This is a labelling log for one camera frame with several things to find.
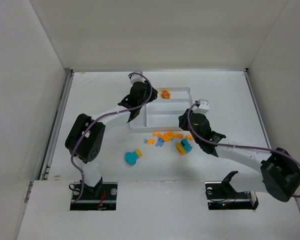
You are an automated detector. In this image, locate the yellow oval butterfly lego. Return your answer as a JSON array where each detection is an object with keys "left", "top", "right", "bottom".
[{"left": 161, "top": 89, "right": 171, "bottom": 99}]

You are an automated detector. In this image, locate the teal long lego brick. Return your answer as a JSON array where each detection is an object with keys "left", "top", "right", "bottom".
[{"left": 180, "top": 139, "right": 193, "bottom": 155}]

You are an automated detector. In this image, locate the yellow square lego brick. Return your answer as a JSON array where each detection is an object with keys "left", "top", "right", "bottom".
[{"left": 135, "top": 149, "right": 143, "bottom": 158}]

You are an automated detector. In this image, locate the teal rounded lego piece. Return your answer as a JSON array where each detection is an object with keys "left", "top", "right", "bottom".
[{"left": 124, "top": 151, "right": 139, "bottom": 166}]

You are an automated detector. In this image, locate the yellow rounded lego brick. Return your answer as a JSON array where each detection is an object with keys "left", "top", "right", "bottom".
[{"left": 176, "top": 142, "right": 187, "bottom": 155}]

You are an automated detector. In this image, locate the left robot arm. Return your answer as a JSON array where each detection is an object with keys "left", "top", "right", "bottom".
[{"left": 65, "top": 80, "right": 158, "bottom": 200}]

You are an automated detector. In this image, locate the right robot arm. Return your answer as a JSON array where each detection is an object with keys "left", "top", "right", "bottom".
[{"left": 178, "top": 109, "right": 300, "bottom": 202}]

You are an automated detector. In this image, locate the orange brick right end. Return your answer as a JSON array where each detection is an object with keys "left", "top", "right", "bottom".
[{"left": 174, "top": 133, "right": 184, "bottom": 138}]

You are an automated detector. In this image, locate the white divided sorting tray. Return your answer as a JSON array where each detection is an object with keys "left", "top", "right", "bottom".
[{"left": 129, "top": 87, "right": 193, "bottom": 133}]

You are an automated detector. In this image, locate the orange curved tube piece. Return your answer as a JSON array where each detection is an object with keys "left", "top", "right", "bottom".
[{"left": 163, "top": 131, "right": 174, "bottom": 142}]

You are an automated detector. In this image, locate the light blue flat plate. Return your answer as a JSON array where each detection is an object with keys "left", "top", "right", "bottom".
[{"left": 155, "top": 137, "right": 165, "bottom": 147}]

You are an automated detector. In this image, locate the orange rectangular lego brick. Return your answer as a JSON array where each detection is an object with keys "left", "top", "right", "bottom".
[{"left": 153, "top": 132, "right": 165, "bottom": 139}]

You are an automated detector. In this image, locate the orange curved quarter piece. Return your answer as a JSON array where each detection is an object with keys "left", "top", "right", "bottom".
[{"left": 147, "top": 139, "right": 156, "bottom": 145}]

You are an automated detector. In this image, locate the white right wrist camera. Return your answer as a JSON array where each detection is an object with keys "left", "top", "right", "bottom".
[{"left": 194, "top": 99, "right": 210, "bottom": 115}]

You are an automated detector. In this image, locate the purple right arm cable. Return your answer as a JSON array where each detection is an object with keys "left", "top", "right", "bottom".
[{"left": 186, "top": 101, "right": 300, "bottom": 198}]

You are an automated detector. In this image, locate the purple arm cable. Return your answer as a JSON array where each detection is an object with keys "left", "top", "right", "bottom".
[
  {"left": 186, "top": 101, "right": 300, "bottom": 198},
  {"left": 71, "top": 72, "right": 154, "bottom": 203}
]

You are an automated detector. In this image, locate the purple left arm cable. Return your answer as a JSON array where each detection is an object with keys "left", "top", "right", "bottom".
[{"left": 71, "top": 72, "right": 154, "bottom": 203}]

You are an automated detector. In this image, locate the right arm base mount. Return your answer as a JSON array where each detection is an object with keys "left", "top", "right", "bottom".
[{"left": 205, "top": 171, "right": 259, "bottom": 211}]

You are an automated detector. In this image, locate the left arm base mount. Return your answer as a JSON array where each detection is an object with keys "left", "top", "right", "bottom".
[{"left": 69, "top": 182, "right": 118, "bottom": 211}]

